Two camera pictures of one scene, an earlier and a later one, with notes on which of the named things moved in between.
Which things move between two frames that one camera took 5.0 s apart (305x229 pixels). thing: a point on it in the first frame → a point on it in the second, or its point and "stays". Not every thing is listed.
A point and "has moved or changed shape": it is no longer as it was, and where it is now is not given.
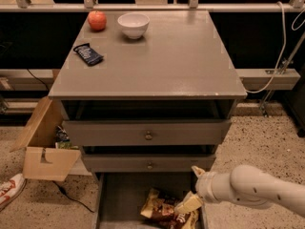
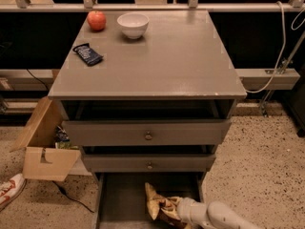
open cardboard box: (42, 157) stays
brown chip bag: (162, 211) has moved or changed shape
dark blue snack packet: (90, 55) stays
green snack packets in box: (62, 140) stays
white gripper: (203, 185) → (185, 210)
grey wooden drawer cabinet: (146, 111) stays
